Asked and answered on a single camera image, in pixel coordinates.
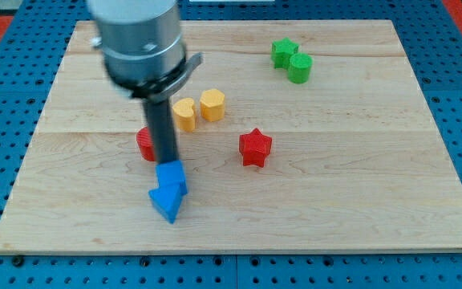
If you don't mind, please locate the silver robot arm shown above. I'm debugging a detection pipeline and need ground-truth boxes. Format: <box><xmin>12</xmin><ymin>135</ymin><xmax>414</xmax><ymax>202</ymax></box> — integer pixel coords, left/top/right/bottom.
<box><xmin>87</xmin><ymin>0</ymin><xmax>203</xmax><ymax>164</ymax></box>

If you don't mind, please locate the blue cube block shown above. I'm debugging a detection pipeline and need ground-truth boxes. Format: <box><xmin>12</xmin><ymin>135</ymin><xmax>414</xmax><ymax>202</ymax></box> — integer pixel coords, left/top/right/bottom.
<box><xmin>156</xmin><ymin>160</ymin><xmax>188</xmax><ymax>196</ymax></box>

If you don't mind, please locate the red star block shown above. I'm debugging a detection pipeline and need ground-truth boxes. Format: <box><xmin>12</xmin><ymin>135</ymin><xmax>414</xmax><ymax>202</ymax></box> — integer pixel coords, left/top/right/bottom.
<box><xmin>239</xmin><ymin>128</ymin><xmax>273</xmax><ymax>168</ymax></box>

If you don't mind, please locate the yellow hexagon block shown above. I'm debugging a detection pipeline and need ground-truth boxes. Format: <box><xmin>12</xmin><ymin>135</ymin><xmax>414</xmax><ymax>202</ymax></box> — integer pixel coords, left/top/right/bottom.
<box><xmin>200</xmin><ymin>88</ymin><xmax>225</xmax><ymax>122</ymax></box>

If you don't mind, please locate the yellow heart block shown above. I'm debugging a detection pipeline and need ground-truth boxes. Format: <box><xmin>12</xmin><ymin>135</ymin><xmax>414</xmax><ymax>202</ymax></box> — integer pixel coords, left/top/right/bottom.
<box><xmin>172</xmin><ymin>98</ymin><xmax>197</xmax><ymax>132</ymax></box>

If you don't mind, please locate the blue triangle block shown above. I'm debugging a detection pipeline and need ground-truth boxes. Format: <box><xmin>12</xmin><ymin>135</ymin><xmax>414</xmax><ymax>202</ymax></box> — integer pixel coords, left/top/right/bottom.
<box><xmin>148</xmin><ymin>184</ymin><xmax>183</xmax><ymax>224</ymax></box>

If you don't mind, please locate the green circle block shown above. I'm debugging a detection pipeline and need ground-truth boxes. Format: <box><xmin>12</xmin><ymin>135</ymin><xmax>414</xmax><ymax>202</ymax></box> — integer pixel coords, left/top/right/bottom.
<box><xmin>287</xmin><ymin>53</ymin><xmax>313</xmax><ymax>84</ymax></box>

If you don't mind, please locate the wooden board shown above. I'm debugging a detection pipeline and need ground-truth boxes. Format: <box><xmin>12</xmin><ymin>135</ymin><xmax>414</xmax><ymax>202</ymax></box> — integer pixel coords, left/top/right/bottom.
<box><xmin>0</xmin><ymin>20</ymin><xmax>462</xmax><ymax>255</ymax></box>

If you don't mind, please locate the green star block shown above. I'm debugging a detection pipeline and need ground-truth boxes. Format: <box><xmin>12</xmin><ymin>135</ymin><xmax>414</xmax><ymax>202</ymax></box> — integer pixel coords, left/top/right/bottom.
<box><xmin>270</xmin><ymin>38</ymin><xmax>299</xmax><ymax>69</ymax></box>

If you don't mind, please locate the red circle block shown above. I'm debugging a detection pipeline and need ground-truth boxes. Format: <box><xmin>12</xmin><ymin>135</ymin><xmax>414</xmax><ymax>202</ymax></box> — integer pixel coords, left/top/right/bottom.
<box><xmin>136</xmin><ymin>127</ymin><xmax>156</xmax><ymax>161</ymax></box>

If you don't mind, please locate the black pusher rod tool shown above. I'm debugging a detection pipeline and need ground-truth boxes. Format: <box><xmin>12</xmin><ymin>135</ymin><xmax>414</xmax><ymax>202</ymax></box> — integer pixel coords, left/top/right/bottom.
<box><xmin>143</xmin><ymin>100</ymin><xmax>179</xmax><ymax>164</ymax></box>

